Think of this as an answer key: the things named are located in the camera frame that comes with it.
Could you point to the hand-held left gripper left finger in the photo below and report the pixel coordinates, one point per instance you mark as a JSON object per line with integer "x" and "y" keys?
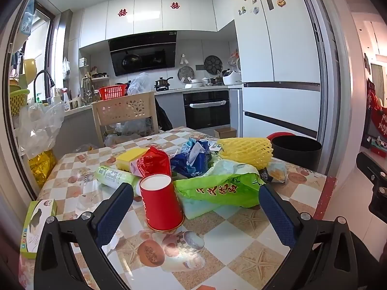
{"x": 116, "y": 214}

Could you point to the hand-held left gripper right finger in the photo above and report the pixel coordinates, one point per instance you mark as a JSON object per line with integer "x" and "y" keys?
{"x": 278, "y": 214}

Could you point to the pale green bottle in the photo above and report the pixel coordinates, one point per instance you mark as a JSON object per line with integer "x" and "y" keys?
{"x": 112, "y": 176}

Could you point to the dark blue cracker packet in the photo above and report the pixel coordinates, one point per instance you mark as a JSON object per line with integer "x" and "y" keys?
{"x": 273, "y": 173}

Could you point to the red paper cup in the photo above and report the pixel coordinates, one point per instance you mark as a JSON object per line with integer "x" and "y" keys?
{"x": 160, "y": 205}

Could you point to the yellow sponge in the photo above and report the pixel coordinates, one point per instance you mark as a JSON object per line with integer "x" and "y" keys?
{"x": 128, "y": 157}

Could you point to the black trash bin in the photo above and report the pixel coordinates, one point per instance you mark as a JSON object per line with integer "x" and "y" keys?
{"x": 296, "y": 154}

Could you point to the red snack packet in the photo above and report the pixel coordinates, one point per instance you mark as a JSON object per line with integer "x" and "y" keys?
{"x": 154, "y": 163}

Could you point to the green plastic bag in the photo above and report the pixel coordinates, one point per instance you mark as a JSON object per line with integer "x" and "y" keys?
{"x": 217, "y": 190}

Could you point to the yellow foam fruit net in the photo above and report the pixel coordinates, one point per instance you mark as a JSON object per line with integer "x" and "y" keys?
{"x": 245, "y": 152}

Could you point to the blue snack bag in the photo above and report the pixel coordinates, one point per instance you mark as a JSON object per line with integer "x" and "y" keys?
{"x": 181, "y": 163}

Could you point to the checkered printed tablecloth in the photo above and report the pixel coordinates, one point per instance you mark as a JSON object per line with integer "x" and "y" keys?
{"x": 242, "y": 247}

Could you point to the red plastic stool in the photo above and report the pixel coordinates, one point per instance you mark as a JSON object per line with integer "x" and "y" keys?
{"x": 279, "y": 134}

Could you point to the green white tissue box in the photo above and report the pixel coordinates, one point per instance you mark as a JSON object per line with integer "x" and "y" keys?
{"x": 33, "y": 226}

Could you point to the gold foil bag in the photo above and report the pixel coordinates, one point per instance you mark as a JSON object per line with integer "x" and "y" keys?
{"x": 40, "y": 166}

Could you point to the cardboard box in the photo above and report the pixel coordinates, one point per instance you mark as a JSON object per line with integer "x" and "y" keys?
{"x": 225, "y": 133}

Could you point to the beige perforated chair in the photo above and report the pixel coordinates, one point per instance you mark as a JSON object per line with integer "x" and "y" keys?
{"x": 121, "y": 111}

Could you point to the large clear plastic bag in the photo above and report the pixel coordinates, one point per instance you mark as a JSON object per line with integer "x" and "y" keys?
{"x": 36, "y": 130}

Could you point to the grey kitchen counter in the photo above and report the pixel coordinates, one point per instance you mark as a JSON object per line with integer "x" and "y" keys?
{"x": 172, "y": 105}

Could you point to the red plastic basket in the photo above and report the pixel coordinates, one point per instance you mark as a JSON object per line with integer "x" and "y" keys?
{"x": 112, "y": 92}

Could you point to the white spray bottle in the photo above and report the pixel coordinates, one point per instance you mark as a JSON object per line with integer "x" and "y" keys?
{"x": 66, "y": 102}

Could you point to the black built-in oven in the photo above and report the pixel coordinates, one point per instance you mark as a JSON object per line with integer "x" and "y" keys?
{"x": 205, "y": 114}

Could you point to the green dish soap bottle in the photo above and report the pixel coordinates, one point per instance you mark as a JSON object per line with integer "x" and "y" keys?
{"x": 40, "y": 99}

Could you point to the black cooking pot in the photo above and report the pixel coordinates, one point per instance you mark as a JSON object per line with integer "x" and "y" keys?
{"x": 163, "y": 83}

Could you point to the white rice cooker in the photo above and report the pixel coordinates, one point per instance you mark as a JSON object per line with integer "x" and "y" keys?
{"x": 231, "y": 78}

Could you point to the yellow-green plastic basket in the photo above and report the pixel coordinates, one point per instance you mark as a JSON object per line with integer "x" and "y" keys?
{"x": 19, "y": 102}

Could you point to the grey round tray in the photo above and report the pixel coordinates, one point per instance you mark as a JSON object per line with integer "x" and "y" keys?
{"x": 185, "y": 74}

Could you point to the black kitchen faucet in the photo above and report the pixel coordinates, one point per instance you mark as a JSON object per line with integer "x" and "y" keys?
{"x": 39, "y": 75}

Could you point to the black range hood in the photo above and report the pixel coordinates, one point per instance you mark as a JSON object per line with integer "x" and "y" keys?
{"x": 142, "y": 54}

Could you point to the white refrigerator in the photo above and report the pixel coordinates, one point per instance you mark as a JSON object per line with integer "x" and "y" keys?
{"x": 281, "y": 51}

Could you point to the dark round baking pan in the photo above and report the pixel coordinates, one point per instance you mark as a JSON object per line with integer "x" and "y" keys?
{"x": 213, "y": 64}

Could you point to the yellow plastic bowl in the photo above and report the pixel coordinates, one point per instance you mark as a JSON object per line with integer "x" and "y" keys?
{"x": 30, "y": 71}

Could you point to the red paper decoration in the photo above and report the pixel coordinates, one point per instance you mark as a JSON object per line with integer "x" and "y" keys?
{"x": 174, "y": 5}
{"x": 122, "y": 12}

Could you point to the red wall banner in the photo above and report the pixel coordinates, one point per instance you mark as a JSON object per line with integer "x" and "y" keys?
{"x": 378, "y": 117}

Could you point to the sliding door frame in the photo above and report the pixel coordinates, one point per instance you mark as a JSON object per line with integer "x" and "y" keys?
{"x": 323, "y": 66}

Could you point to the white wall cabinets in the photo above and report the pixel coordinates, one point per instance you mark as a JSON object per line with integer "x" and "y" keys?
{"x": 151, "y": 15}

